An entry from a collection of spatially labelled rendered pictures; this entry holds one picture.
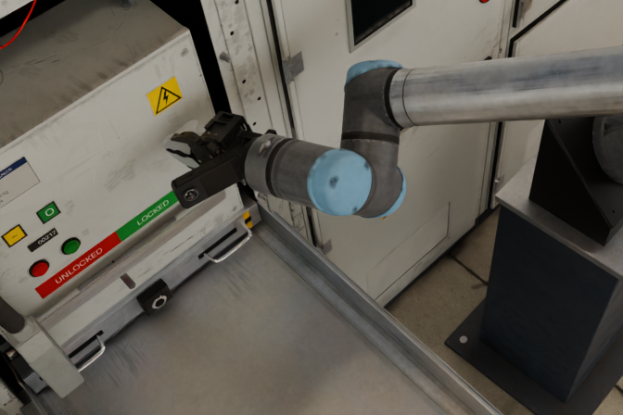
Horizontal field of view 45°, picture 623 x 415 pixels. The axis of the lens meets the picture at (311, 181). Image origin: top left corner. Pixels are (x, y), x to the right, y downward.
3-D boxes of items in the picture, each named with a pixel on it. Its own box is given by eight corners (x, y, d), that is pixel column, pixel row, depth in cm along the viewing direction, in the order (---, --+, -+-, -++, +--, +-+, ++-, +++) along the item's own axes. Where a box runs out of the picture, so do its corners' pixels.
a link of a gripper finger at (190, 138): (184, 145, 122) (222, 156, 117) (178, 153, 122) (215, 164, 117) (172, 125, 119) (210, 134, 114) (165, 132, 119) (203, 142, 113)
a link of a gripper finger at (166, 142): (181, 123, 127) (219, 132, 122) (158, 147, 124) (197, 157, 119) (172, 109, 125) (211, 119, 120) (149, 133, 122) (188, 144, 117)
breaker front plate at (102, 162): (247, 214, 152) (193, 36, 115) (39, 372, 136) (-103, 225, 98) (243, 210, 153) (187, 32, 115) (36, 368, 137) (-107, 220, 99)
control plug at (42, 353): (86, 381, 129) (47, 335, 115) (62, 399, 128) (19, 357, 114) (64, 350, 133) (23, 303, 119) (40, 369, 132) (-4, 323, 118)
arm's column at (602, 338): (540, 270, 240) (581, 117, 182) (626, 328, 225) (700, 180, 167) (477, 341, 227) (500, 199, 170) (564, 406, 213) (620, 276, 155)
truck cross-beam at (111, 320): (261, 220, 157) (257, 203, 152) (36, 393, 138) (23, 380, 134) (247, 206, 159) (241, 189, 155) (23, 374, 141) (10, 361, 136)
